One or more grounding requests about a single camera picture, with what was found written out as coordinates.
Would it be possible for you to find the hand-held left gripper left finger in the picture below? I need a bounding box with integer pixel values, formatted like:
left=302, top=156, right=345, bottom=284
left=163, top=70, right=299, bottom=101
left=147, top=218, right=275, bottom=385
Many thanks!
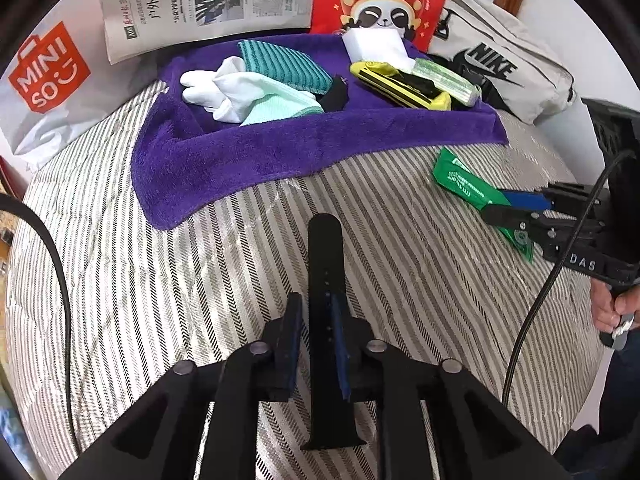
left=57, top=292, right=304, bottom=480

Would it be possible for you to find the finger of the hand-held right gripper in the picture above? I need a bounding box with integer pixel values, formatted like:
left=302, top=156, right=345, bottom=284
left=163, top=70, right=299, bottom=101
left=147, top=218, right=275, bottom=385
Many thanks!
left=497, top=187, right=556, bottom=212
left=480, top=203, right=546, bottom=243

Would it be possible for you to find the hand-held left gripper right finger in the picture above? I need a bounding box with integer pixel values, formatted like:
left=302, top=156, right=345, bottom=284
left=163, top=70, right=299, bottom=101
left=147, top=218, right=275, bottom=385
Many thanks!
left=330, top=292, right=571, bottom=480

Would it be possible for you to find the green plastic packet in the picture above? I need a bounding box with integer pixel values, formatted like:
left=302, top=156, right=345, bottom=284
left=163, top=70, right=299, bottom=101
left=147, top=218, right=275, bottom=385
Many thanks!
left=432, top=149, right=536, bottom=262

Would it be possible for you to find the black watch strap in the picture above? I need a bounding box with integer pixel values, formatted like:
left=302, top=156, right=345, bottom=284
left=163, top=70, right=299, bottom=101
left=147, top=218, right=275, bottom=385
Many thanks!
left=300, top=213, right=368, bottom=452

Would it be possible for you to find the white glove with mint cuff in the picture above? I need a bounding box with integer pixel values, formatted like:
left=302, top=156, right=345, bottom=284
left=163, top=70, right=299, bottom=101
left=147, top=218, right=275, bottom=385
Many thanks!
left=179, top=56, right=325, bottom=128

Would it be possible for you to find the person's right forearm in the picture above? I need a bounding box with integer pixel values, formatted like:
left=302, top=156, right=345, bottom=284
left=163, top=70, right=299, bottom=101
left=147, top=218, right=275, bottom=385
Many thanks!
left=552, top=327, right=640, bottom=480

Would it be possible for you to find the person's right hand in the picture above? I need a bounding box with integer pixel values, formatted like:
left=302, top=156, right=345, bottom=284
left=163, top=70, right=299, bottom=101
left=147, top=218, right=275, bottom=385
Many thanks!
left=590, top=280, right=640, bottom=333

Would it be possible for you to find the green white tissue pack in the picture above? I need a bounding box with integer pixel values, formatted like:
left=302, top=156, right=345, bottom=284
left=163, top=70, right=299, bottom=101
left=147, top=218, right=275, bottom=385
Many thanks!
left=412, top=56, right=481, bottom=107

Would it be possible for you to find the purple towel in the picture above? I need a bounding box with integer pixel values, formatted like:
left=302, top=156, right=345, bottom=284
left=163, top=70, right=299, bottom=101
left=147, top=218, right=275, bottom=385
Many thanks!
left=131, top=32, right=510, bottom=231

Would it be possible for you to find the small dark cloth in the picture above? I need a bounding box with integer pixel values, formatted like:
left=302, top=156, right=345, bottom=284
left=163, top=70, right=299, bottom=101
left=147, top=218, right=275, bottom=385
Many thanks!
left=320, top=75, right=350, bottom=112

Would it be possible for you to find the white sponge block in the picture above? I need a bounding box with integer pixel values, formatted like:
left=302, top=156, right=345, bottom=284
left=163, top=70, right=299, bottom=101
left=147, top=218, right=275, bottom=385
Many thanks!
left=342, top=27, right=416, bottom=71

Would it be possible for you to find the teal striped cloth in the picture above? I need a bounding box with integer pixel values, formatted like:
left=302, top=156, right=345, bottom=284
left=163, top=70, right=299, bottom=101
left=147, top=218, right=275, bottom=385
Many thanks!
left=236, top=40, right=333, bottom=96

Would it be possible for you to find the brown wooden furniture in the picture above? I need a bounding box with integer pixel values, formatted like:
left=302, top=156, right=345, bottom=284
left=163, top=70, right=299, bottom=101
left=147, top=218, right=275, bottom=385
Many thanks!
left=0, top=210, right=16, bottom=281

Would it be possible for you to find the newspaper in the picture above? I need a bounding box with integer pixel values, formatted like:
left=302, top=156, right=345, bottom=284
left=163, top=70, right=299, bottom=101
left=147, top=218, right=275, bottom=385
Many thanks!
left=99, top=0, right=321, bottom=65

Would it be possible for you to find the white plastic shopping bag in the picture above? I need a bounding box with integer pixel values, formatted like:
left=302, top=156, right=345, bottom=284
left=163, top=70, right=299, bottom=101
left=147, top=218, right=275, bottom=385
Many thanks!
left=0, top=0, right=168, bottom=173

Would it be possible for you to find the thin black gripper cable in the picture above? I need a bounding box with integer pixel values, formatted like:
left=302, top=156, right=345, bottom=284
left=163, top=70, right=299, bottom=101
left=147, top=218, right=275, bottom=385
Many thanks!
left=502, top=149, right=636, bottom=406

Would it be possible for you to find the black bag strap with buckle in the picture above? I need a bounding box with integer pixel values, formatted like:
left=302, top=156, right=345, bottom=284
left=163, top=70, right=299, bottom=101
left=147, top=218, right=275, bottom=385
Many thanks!
left=452, top=57, right=506, bottom=111

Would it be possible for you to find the white drawstring bag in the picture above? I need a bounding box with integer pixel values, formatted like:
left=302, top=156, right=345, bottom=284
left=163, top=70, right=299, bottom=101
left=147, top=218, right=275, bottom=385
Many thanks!
left=427, top=0, right=576, bottom=126

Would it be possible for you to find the thick black cable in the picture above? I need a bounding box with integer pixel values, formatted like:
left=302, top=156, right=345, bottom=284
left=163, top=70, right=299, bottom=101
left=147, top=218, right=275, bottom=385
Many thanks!
left=0, top=192, right=81, bottom=453

